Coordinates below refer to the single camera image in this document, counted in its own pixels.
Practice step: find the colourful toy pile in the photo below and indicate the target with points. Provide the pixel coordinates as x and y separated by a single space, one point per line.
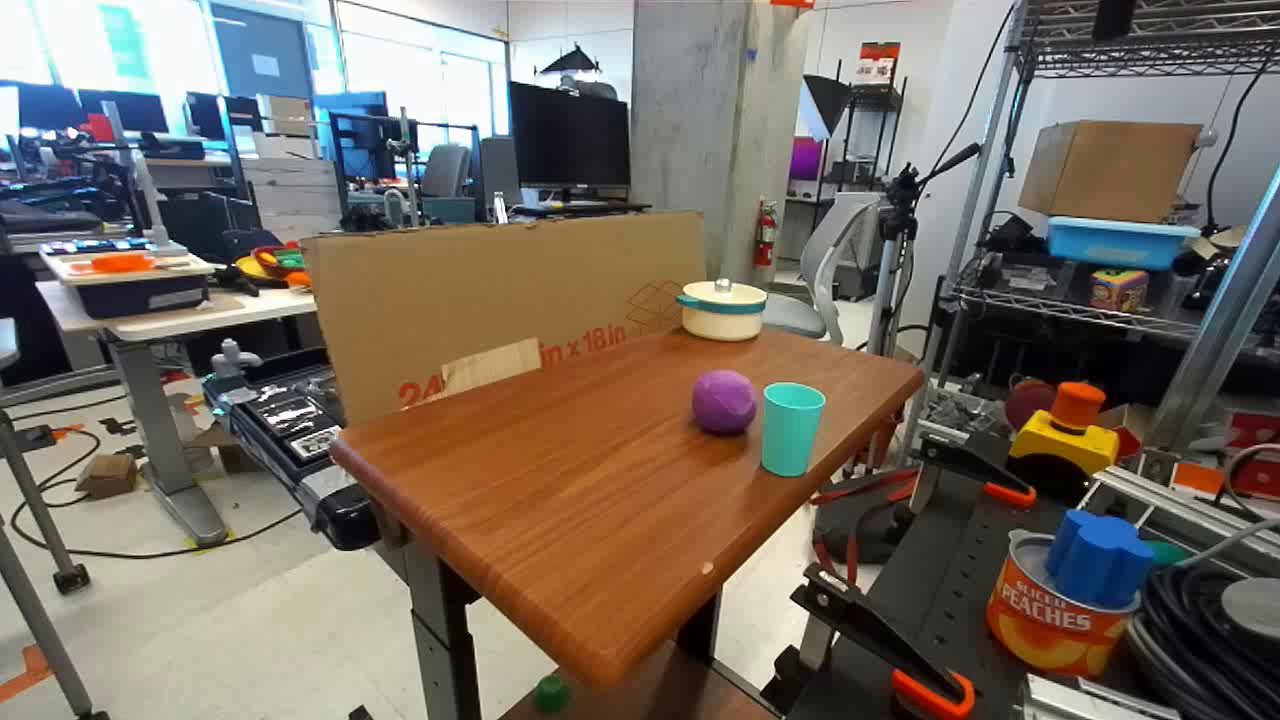
272 266

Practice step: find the brown cardboard panel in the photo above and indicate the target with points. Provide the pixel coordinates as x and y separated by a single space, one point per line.
505 306

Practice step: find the teal plastic cup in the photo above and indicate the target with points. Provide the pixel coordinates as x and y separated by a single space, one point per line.
791 430

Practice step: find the red fire extinguisher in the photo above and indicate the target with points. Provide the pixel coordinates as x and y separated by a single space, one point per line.
765 239

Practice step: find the grey mesh office chair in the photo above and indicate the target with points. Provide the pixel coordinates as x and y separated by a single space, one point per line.
821 266

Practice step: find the black computer monitor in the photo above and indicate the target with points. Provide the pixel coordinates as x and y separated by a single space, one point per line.
570 137

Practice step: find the small green ball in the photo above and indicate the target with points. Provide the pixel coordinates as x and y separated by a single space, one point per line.
550 693

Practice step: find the black metal machine base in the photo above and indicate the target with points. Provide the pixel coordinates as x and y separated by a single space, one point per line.
285 426

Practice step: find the black perforated breadboard table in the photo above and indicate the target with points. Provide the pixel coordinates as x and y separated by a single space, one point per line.
961 574

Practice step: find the maroon ball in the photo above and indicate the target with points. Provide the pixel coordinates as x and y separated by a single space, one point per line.
1026 397

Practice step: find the white figurine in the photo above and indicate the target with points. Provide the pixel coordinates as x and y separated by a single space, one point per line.
234 361

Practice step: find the metal shelf rack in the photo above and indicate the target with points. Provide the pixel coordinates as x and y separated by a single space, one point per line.
1054 306

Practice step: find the yellow emergency stop box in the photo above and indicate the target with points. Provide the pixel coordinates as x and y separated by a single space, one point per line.
1062 440

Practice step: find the orange stop button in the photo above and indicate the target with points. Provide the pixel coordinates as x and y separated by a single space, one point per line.
1079 400

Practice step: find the colourful cube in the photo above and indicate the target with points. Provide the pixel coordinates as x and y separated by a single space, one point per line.
1116 291

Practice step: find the white desk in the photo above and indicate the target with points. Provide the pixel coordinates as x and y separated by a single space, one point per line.
163 343

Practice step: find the peaches tin can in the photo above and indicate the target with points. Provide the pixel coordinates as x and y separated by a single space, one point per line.
1054 627

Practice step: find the blue plastic bin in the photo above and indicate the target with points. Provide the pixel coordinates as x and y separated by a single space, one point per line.
1116 241

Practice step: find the large cardboard box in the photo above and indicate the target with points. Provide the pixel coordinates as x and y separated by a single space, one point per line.
1104 170

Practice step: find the tray with orange disc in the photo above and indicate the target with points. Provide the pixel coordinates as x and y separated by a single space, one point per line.
126 283

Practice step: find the small cardboard box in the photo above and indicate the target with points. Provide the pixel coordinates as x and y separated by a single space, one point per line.
107 473

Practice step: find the grey tripod legs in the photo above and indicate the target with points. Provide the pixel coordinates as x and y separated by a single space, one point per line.
32 532

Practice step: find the grey cylinder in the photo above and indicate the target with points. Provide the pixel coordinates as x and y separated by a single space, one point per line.
1254 607

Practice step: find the black camera on stand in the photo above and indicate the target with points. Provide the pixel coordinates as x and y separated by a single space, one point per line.
905 200

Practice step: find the aluminium rail pieces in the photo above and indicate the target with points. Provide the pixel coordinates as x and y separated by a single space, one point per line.
1174 502

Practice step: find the aluminium extrusion post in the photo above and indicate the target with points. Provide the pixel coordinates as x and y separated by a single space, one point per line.
1221 322

